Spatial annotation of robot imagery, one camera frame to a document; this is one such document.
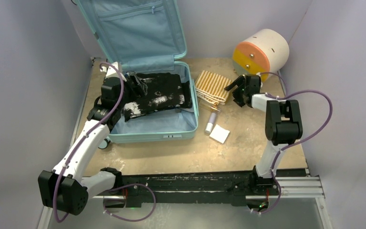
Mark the lavender white tube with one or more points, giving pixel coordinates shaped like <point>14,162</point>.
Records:
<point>210,123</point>

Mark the light blue open suitcase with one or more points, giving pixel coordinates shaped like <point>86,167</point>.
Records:
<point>145,36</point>

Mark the round pastel drawer cabinet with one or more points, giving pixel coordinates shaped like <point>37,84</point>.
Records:
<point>264,52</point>

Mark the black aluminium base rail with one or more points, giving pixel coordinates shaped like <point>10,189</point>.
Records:
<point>238,188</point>

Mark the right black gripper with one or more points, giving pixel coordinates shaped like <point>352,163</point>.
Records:
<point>238,81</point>

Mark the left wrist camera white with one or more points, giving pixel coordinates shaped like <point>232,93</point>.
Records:
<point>115,72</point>

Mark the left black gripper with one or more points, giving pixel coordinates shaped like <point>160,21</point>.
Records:
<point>135,91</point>

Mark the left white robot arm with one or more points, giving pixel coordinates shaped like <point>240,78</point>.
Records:
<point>82,151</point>

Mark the small gold capped bottle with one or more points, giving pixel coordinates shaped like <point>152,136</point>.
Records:
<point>211,108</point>

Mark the white square packet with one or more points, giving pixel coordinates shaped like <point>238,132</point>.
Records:
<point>219,134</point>

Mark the orange white striped cloth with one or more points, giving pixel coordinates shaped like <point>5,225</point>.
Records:
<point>211,87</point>

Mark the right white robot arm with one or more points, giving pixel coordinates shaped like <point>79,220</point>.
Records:
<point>283,124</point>

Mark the black white patterned garment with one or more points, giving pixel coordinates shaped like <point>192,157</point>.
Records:
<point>165,91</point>

